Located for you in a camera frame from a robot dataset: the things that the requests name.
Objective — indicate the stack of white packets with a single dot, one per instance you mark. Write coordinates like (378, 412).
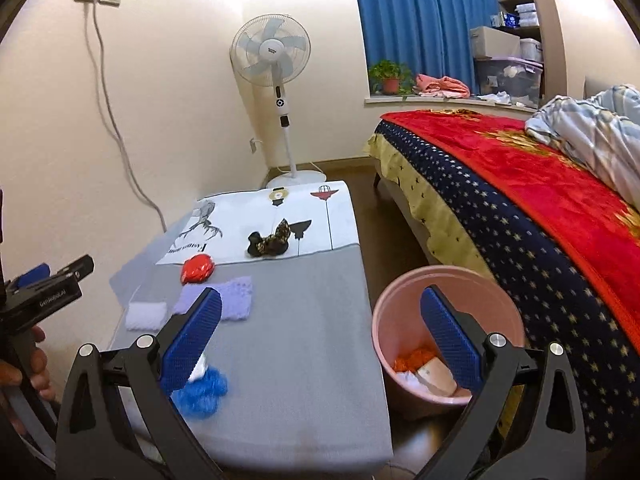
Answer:
(527, 14)

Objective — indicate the pink plastic bin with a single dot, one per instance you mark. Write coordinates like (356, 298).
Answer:
(395, 310)

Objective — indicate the dark patterned cloth scrap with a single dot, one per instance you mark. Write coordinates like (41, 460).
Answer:
(265, 245)

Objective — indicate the white printed cloth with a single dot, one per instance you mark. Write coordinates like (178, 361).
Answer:
(240, 210)

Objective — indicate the white standing fan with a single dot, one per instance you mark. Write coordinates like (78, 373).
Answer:
(270, 50)

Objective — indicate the white tissue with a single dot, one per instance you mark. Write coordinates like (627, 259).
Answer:
(201, 367)

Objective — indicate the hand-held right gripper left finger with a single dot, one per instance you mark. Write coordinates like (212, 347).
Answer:
(192, 347)

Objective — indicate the pink folded clothes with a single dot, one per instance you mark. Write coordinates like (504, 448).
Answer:
(442, 86)

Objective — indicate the white clothes pile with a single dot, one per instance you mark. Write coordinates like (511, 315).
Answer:
(495, 96)

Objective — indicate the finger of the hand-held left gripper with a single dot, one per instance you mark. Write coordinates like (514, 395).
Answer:
(31, 276)
(75, 266)

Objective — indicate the red packet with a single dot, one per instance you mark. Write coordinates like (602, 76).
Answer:
(197, 269)

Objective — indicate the small white storage box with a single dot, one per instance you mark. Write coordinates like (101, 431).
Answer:
(530, 51)

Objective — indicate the white window sill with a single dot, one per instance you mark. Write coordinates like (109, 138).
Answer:
(400, 101)

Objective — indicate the grey headboard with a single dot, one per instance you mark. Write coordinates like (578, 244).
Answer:
(600, 87)

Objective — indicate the striped blue duvet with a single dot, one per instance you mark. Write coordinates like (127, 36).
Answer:
(590, 130)

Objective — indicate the grey storage box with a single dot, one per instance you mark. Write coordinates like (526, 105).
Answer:
(492, 42)

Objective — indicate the potted green plant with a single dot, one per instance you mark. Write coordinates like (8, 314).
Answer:
(391, 85)

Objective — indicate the purple knitted cloth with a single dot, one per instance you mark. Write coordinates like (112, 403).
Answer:
(235, 300)

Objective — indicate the grey table cloth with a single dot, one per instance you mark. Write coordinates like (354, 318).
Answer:
(300, 360)

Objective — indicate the person's left hand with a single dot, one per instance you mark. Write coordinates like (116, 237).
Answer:
(40, 365)

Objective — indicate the blue and white packet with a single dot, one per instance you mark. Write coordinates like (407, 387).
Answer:
(511, 20)

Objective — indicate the wooden bookshelf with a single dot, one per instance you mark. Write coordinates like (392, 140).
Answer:
(550, 35)

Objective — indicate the yellow bed sheet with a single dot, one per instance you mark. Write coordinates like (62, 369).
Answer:
(440, 220)

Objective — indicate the small low wall socket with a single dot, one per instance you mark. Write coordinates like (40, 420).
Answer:
(255, 146)

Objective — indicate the clear storage bin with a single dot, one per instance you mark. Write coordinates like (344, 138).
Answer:
(505, 82)

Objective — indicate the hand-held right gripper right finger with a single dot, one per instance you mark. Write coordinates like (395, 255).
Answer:
(450, 340)

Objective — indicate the blue curtain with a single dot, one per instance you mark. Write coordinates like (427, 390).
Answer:
(425, 20)

